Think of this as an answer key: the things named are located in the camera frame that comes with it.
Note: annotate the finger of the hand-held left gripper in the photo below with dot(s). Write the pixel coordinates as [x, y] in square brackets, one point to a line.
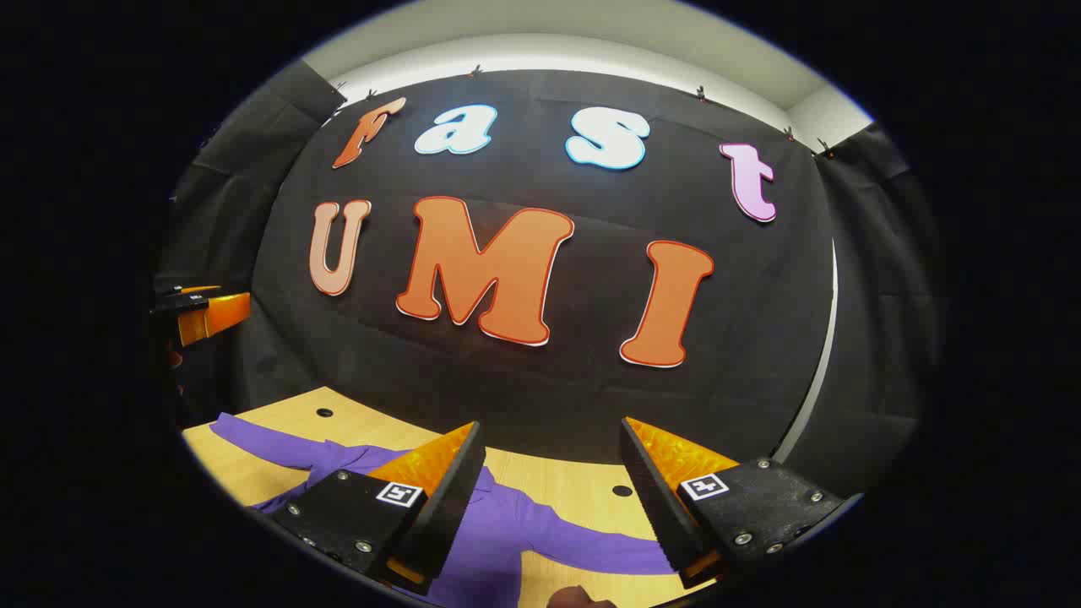
[224, 314]
[198, 290]

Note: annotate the purple shirt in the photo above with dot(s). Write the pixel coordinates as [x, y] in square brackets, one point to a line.
[507, 523]

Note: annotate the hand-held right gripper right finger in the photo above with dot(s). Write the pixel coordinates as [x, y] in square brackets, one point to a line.
[654, 498]

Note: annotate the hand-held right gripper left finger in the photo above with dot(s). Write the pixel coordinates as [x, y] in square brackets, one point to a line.
[452, 498]

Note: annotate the black backdrop cloth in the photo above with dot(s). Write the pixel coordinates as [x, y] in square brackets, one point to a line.
[591, 397]

